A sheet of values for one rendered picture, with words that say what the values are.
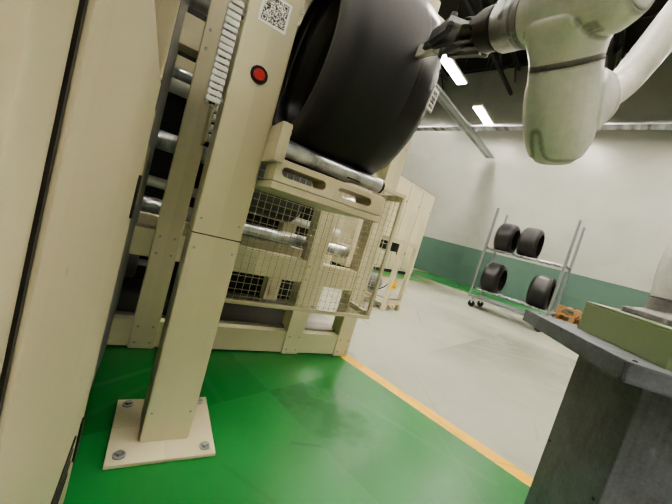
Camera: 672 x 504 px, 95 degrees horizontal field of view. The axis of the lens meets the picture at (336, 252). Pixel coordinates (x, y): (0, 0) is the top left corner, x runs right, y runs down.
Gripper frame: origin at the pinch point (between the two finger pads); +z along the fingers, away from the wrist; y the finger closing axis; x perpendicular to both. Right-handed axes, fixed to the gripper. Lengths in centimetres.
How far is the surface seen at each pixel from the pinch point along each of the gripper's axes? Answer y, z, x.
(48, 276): 50, -50, 46
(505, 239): -494, 278, 22
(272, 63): 28.8, 23.4, 13.7
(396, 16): 8.4, 4.8, -4.0
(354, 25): 17.0, 6.5, 2.2
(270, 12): 32.4, 24.9, 2.7
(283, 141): 23.8, 9.2, 31.9
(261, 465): 5, -5, 121
